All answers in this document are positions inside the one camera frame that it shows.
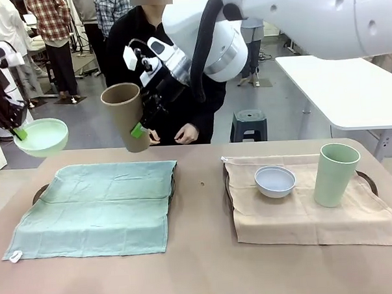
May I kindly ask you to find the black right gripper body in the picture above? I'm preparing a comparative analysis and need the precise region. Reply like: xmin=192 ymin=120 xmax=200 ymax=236
xmin=140 ymin=76 xmax=188 ymax=127

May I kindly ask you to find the person's right hand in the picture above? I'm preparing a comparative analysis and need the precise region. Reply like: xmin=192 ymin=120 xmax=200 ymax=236
xmin=148 ymin=128 xmax=161 ymax=146

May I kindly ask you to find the person's left forearm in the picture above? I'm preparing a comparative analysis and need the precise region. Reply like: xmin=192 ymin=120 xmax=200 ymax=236
xmin=189 ymin=96 xmax=222 ymax=138

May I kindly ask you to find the light green bowl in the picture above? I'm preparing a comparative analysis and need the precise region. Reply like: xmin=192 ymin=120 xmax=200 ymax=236
xmin=12 ymin=117 xmax=70 ymax=159

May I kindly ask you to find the pale blue-white bowl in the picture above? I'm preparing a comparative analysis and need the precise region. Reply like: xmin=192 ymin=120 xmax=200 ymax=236
xmin=254 ymin=164 xmax=297 ymax=200

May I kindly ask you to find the person in black shirt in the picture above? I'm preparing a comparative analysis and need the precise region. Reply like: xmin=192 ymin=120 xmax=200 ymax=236
xmin=102 ymin=0 xmax=229 ymax=148

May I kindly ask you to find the bystander in white top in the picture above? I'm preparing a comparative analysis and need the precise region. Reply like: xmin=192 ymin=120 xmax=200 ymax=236
xmin=0 ymin=0 xmax=44 ymax=101

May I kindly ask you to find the tall brown cup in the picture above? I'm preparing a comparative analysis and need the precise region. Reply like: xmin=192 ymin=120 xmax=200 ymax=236
xmin=100 ymin=81 xmax=151 ymax=154

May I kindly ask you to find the bystander in grey top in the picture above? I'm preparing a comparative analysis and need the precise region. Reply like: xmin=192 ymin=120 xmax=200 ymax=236
xmin=78 ymin=0 xmax=109 ymax=78

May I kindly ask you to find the bystander in blue plaid shirt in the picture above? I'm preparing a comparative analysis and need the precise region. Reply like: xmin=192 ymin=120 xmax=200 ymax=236
xmin=93 ymin=0 xmax=135 ymax=38

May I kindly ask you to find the dark brown plastic tray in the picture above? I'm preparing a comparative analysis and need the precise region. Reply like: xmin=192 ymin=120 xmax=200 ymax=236
xmin=223 ymin=158 xmax=380 ymax=215
xmin=31 ymin=159 xmax=180 ymax=207

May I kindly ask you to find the teal green cloth mat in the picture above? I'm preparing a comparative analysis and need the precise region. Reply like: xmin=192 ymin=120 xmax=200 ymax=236
xmin=0 ymin=159 xmax=182 ymax=263

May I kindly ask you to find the bystander in red plaid shirt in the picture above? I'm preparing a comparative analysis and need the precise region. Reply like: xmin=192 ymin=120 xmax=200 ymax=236
xmin=25 ymin=0 xmax=83 ymax=103

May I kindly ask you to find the person's left hand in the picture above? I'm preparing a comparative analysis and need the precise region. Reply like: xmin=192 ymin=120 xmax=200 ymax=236
xmin=174 ymin=123 xmax=200 ymax=144

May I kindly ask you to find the black braided cable sleeve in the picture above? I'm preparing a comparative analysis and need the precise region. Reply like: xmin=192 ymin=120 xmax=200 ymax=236
xmin=186 ymin=0 xmax=229 ymax=104

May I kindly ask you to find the bystander in grey skirt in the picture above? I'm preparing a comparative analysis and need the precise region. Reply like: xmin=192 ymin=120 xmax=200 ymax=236
xmin=235 ymin=16 xmax=267 ymax=87

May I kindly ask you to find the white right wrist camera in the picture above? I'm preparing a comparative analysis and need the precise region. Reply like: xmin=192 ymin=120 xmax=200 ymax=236
xmin=122 ymin=37 xmax=163 ymax=88

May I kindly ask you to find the beige cloth mat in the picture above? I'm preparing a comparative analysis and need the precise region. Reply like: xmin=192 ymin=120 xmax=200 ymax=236
xmin=220 ymin=148 xmax=392 ymax=254

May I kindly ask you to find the tall light green cup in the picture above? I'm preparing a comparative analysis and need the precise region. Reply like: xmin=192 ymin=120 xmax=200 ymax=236
xmin=312 ymin=142 xmax=363 ymax=209

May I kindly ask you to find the dark plastic stool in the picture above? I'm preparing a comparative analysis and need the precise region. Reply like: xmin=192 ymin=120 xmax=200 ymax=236
xmin=229 ymin=108 xmax=268 ymax=143

